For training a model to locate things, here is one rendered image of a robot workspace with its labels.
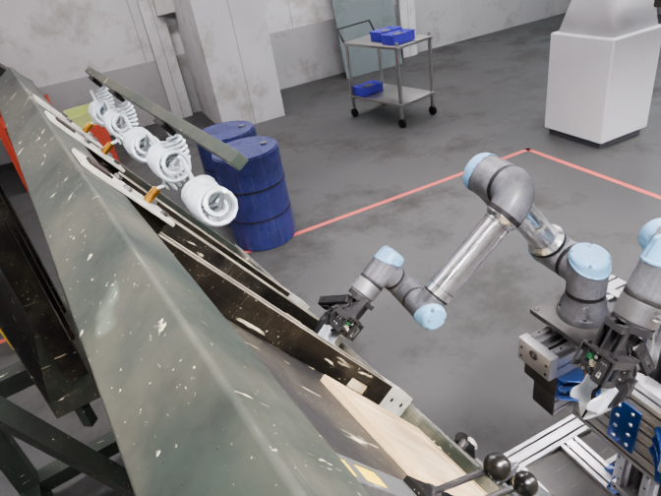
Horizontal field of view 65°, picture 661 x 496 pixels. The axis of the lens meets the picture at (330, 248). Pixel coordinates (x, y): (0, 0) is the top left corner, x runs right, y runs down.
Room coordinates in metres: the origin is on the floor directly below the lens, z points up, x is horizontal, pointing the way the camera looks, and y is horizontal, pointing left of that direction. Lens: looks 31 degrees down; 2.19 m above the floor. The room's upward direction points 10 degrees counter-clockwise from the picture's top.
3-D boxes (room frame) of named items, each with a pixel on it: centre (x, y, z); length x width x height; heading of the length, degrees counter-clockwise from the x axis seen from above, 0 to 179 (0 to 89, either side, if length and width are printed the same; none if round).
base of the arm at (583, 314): (1.24, -0.76, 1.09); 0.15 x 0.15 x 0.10
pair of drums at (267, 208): (4.28, 0.65, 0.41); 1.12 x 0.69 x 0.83; 7
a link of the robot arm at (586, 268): (1.24, -0.75, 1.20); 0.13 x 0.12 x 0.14; 16
